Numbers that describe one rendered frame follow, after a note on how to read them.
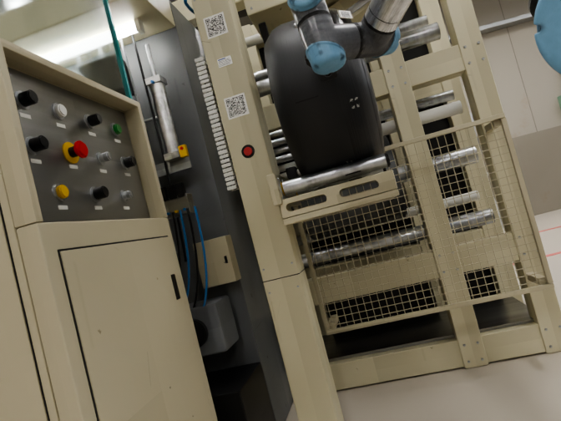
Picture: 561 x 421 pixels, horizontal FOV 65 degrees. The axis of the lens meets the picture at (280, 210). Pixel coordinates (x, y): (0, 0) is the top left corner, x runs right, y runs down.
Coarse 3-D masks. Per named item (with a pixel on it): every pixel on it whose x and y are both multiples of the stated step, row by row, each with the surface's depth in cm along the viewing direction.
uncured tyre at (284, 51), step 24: (288, 24) 138; (264, 48) 140; (288, 48) 129; (288, 72) 127; (312, 72) 126; (360, 72) 125; (288, 96) 128; (312, 96) 126; (336, 96) 125; (360, 96) 125; (288, 120) 130; (312, 120) 128; (336, 120) 127; (360, 120) 127; (288, 144) 136; (312, 144) 131; (336, 144) 132; (360, 144) 132; (312, 168) 139
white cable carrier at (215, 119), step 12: (204, 72) 154; (204, 84) 154; (204, 96) 154; (216, 108) 153; (216, 120) 153; (216, 132) 154; (216, 144) 153; (228, 156) 152; (228, 168) 152; (228, 180) 152
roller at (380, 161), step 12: (372, 156) 135; (384, 156) 133; (336, 168) 137; (348, 168) 135; (360, 168) 135; (372, 168) 134; (288, 180) 140; (300, 180) 138; (312, 180) 137; (324, 180) 137; (336, 180) 138; (288, 192) 140
